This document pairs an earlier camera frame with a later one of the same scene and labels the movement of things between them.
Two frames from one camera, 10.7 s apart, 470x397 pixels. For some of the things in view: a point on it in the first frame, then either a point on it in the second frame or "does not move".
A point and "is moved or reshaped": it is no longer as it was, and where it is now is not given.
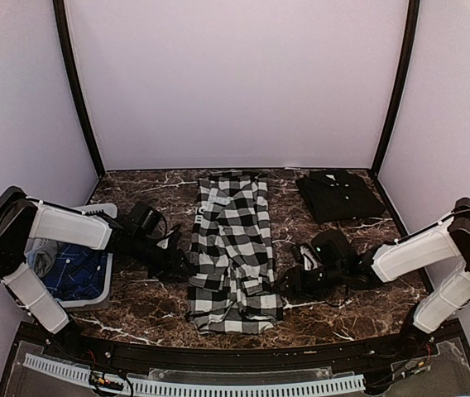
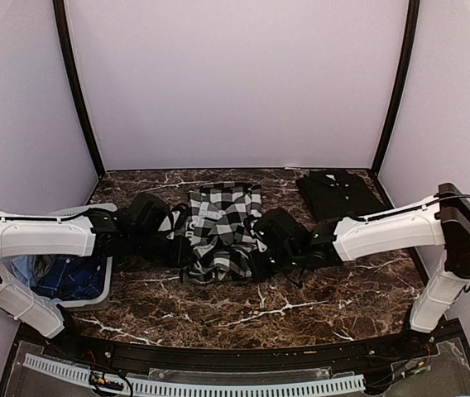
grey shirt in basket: (40, 254) does not move
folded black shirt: (338, 195) does not move
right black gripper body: (310, 286) → (284, 260)
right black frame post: (413, 25) does not move
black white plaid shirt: (233, 287) is moved or reshaped
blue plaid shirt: (79, 272) does not move
